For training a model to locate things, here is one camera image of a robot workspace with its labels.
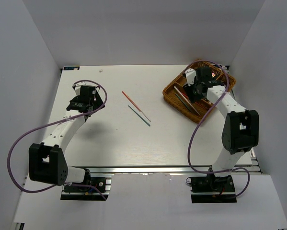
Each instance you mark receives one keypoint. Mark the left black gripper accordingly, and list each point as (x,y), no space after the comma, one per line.
(97,101)

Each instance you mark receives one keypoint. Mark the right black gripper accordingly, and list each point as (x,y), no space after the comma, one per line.
(188,90)

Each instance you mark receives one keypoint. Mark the teal chopstick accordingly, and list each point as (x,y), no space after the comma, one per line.
(146,122)
(190,109)

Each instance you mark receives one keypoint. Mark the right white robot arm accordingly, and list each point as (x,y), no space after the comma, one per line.
(241,128)

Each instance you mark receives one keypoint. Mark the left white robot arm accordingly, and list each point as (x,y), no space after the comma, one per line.
(47,162)

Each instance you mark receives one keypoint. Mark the orange wicker cutlery tray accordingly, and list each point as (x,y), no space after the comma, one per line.
(169,91)

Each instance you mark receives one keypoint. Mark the blue label sticker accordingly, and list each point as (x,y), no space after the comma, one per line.
(71,68)

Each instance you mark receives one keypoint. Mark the orange white chopstick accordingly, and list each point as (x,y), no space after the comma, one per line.
(134,104)

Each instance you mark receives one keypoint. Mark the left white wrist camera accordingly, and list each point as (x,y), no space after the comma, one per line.
(76,87)

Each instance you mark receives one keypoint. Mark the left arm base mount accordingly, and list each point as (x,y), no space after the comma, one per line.
(95,187)

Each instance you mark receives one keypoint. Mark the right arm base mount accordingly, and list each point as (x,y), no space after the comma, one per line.
(211,189)

